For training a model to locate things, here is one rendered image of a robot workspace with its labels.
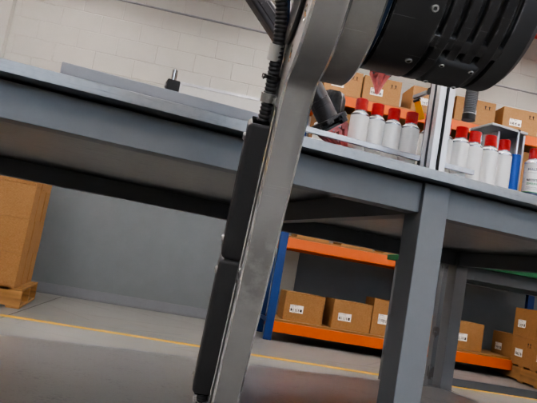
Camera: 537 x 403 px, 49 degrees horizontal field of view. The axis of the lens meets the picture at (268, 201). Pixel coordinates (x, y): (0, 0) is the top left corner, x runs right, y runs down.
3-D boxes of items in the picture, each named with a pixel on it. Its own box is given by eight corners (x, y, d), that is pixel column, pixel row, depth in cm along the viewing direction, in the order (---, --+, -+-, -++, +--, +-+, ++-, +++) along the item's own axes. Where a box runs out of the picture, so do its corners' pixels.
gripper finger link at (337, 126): (347, 149, 164) (332, 117, 162) (359, 145, 157) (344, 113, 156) (327, 160, 161) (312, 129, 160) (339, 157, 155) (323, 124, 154)
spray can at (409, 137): (407, 187, 166) (418, 117, 169) (414, 185, 161) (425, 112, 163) (390, 184, 166) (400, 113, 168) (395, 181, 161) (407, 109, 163)
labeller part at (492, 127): (503, 140, 195) (503, 137, 195) (528, 135, 185) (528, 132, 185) (468, 130, 191) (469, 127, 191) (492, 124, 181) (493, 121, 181)
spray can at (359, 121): (356, 176, 162) (368, 103, 165) (363, 173, 157) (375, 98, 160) (339, 172, 162) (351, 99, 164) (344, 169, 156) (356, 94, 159)
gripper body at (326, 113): (332, 123, 163) (320, 98, 163) (349, 116, 154) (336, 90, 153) (312, 133, 161) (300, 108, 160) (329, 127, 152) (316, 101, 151)
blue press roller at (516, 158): (509, 209, 184) (515, 157, 186) (517, 208, 181) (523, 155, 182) (500, 206, 183) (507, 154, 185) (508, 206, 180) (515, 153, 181)
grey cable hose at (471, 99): (469, 123, 163) (479, 49, 165) (478, 121, 159) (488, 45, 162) (458, 120, 162) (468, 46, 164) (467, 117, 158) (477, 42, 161)
